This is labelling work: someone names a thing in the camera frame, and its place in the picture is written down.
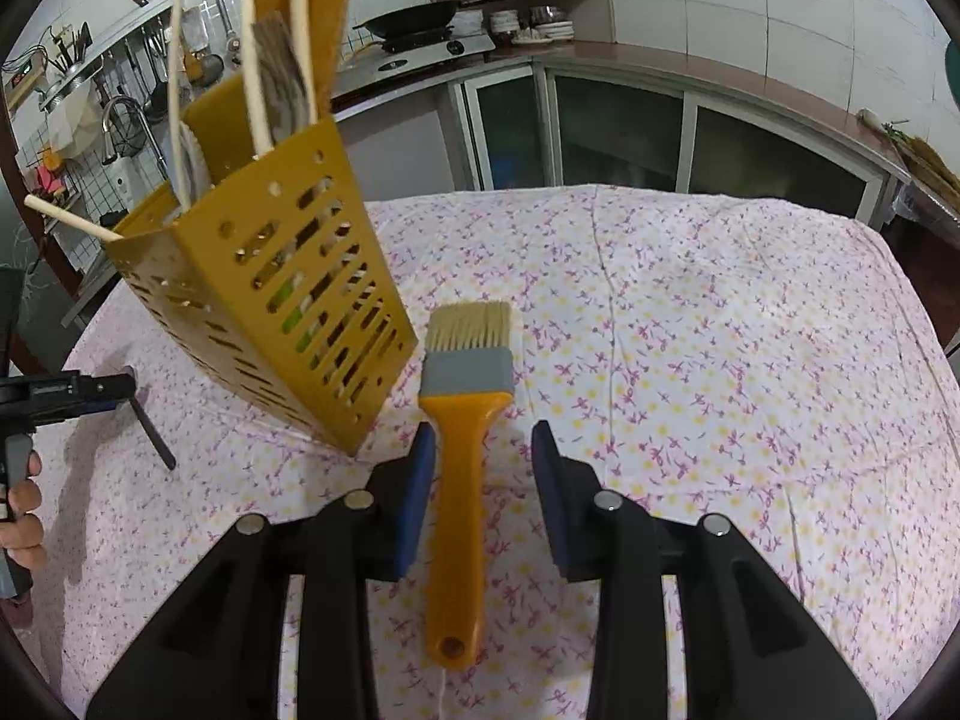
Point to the row of hanging kitchen utensils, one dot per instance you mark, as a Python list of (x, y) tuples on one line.
[(154, 90)]

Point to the yellow slotted utensil holder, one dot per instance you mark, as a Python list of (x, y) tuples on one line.
[(247, 277)]

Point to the person's left hand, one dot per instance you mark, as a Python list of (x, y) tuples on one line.
[(22, 532)]

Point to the cup of knives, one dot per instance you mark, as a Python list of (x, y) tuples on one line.
[(71, 49)]

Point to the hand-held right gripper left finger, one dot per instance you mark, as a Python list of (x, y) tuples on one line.
[(412, 502)]

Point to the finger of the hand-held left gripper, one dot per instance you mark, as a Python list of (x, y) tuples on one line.
[(154, 435), (97, 388)]

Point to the foil covered side table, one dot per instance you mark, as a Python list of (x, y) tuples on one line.
[(934, 217)]

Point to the black wok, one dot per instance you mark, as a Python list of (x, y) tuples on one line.
[(409, 15)]

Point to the metal wall rack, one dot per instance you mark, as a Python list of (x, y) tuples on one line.
[(112, 41)]

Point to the wooden cutting board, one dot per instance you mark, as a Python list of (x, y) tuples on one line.
[(930, 161)]

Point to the kitchen counter with cabinets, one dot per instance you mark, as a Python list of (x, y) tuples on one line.
[(675, 75)]

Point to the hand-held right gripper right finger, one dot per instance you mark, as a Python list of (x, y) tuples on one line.
[(559, 502)]

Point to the white hanging cloth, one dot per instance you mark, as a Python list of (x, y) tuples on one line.
[(75, 120)]

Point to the white soap bottle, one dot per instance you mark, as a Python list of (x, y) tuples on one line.
[(127, 180)]

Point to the round green cutting board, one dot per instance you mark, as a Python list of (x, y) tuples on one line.
[(954, 67)]

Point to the beige controller box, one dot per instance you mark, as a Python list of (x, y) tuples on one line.
[(22, 79)]

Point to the floral pink tablecloth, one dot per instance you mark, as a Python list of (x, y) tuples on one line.
[(712, 390)]

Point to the gas stove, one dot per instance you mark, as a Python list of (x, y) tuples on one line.
[(420, 52)]

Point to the stack of plates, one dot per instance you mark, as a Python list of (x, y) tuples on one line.
[(536, 26)]

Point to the metal faucet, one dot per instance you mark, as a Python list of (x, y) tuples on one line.
[(120, 120)]

